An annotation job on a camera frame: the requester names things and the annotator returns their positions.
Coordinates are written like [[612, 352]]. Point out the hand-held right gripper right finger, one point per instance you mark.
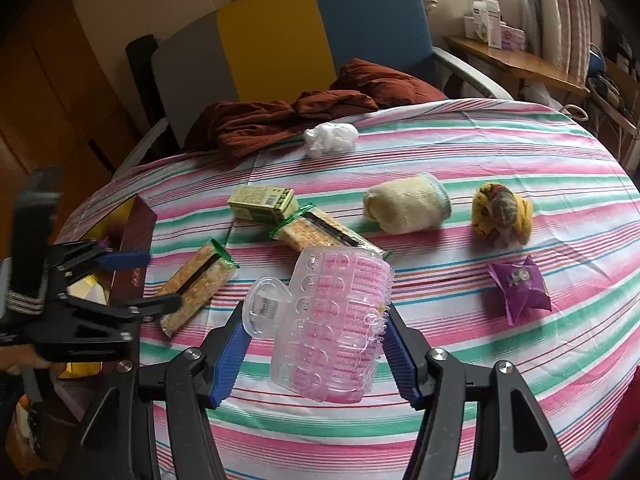
[[400, 360]]

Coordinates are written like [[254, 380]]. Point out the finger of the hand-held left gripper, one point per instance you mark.
[[125, 260], [150, 306]]

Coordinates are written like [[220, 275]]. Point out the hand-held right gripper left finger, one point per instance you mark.
[[230, 360]]

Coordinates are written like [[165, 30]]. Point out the gold-lined tin box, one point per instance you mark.
[[137, 240]]

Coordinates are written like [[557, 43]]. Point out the pink hair roller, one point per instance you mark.
[[325, 320]]

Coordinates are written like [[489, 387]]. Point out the purple snack packet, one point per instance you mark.
[[517, 285]]

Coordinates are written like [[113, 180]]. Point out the green yellow carton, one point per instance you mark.
[[260, 202]]

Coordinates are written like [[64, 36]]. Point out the cream sock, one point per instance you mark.
[[400, 205]]

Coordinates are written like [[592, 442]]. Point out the yellow patterned sock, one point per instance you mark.
[[500, 215]]

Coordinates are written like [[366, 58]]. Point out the white plastic bag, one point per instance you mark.
[[330, 140]]

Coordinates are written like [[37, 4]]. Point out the person's left hand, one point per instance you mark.
[[25, 361]]

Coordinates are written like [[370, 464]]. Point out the wooden wardrobe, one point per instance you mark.
[[50, 85]]

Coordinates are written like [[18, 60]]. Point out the brown cloth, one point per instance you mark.
[[260, 120]]

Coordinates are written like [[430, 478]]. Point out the striped tablecloth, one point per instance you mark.
[[450, 160]]

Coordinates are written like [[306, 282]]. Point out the red garment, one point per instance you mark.
[[620, 450]]

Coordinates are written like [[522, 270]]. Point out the grey yellow blue armchair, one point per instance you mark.
[[275, 35]]

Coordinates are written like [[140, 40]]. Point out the wooden side table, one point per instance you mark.
[[520, 62]]

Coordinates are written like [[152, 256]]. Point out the small white carton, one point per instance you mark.
[[470, 27]]

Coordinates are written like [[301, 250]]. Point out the purple carton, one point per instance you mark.
[[512, 37]]

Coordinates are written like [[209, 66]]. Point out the cluttered shelf unit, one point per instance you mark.
[[617, 90]]

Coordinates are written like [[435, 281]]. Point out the tall white carton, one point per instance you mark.
[[487, 22]]

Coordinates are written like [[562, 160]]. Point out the patterned pink curtain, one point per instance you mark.
[[565, 10]]

